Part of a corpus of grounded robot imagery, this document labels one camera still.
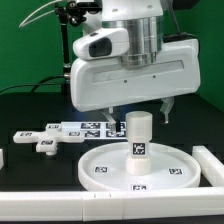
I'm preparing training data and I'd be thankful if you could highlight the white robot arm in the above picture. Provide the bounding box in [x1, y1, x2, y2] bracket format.
[70, 0, 200, 132]

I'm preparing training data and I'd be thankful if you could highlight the white round table top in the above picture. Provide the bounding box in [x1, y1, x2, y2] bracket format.
[78, 142, 201, 191]

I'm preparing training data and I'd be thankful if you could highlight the white front fence bar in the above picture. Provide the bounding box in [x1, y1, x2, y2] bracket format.
[0, 187, 224, 221]

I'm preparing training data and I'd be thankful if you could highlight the white marker tag sheet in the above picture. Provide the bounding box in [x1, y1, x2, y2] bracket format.
[61, 122, 126, 139]

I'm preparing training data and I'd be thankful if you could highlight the white cross-shaped table base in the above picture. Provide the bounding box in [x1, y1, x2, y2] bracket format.
[13, 122, 85, 156]

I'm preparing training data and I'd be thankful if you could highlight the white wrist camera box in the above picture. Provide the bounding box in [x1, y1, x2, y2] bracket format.
[73, 28, 130, 61]

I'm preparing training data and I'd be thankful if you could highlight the black camera stand pole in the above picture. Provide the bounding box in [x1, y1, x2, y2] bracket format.
[55, 1, 84, 95]

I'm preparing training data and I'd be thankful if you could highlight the white cable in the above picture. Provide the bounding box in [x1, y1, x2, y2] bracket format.
[18, 0, 69, 29]

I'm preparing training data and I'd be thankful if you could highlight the black cable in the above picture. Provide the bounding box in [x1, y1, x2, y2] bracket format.
[0, 74, 68, 95]

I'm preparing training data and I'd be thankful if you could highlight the white fence bar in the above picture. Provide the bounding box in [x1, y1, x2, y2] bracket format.
[192, 146, 224, 187]
[0, 187, 224, 221]

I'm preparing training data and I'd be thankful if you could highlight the white right fence bar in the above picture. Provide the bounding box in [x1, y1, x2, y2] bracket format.
[192, 146, 224, 187]

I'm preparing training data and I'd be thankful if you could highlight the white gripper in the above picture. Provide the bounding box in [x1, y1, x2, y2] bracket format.
[70, 39, 200, 134]

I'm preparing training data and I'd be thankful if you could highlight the white left fence piece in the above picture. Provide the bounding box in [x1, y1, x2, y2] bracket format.
[0, 149, 4, 170]

